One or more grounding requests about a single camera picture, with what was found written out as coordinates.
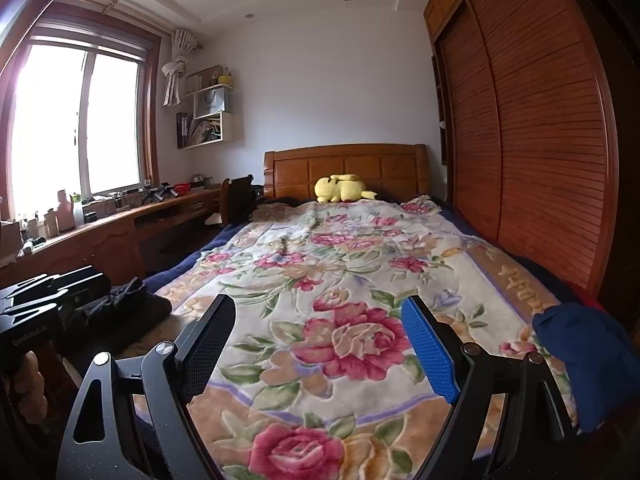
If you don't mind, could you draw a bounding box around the dark folded garment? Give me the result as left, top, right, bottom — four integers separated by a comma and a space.
56, 278, 171, 360

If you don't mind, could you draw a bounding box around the yellow plush toy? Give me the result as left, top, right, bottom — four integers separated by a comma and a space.
314, 174, 376, 203

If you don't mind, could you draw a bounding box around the window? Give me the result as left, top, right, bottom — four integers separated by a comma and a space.
1, 3, 162, 219

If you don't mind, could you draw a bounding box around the wooden desk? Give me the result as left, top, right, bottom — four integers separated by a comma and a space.
1, 185, 220, 287

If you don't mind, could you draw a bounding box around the floral bed blanket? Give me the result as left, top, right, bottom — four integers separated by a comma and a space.
128, 196, 558, 479

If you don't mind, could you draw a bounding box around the red basket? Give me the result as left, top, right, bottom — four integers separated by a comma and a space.
172, 182, 191, 196

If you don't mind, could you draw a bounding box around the wooden louvered wardrobe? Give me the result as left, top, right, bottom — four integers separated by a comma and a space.
424, 0, 639, 318

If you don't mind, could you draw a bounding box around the tied white curtain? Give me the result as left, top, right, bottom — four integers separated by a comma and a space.
162, 28, 198, 106

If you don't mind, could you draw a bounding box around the wooden headboard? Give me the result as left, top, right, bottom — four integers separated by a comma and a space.
264, 143, 431, 203

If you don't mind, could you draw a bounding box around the wooden chair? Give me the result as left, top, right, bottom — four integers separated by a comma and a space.
219, 174, 255, 226

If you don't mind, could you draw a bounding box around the person's left hand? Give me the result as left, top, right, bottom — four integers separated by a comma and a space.
4, 351, 48, 425

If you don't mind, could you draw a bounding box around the white wall shelf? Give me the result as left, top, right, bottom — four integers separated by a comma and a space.
176, 65, 233, 150

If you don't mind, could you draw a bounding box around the blue garment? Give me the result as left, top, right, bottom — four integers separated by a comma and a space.
533, 304, 639, 432

